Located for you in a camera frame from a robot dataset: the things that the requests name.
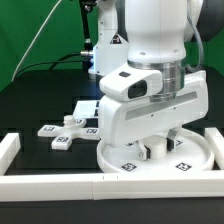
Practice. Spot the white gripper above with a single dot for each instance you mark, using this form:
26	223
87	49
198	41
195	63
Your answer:
122	122

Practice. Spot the white round table top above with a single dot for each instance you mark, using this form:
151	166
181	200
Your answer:
191	153

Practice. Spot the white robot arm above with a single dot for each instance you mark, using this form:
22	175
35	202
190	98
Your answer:
156	32

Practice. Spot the white right fence bar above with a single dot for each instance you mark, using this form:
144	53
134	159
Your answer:
216	143

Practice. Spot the white fence bar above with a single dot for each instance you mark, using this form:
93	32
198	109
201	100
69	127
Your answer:
216	143
101	186
9	148

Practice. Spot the white marker tag board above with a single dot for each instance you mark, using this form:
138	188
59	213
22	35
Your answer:
86	109

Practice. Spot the white cross-shaped table base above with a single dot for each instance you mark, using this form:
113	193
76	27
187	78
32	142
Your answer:
64	135

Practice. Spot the white front fence bar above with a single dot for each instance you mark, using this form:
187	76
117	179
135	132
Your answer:
101	186

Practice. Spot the white left fence bar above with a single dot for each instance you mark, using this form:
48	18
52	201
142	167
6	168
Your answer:
9	148

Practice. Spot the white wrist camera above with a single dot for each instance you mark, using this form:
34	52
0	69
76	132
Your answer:
127	83

